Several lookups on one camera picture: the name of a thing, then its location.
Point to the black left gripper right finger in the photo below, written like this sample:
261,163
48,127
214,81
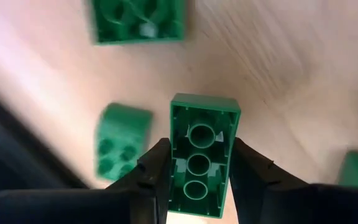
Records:
250,180

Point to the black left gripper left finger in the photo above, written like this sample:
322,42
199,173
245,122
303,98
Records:
154,186

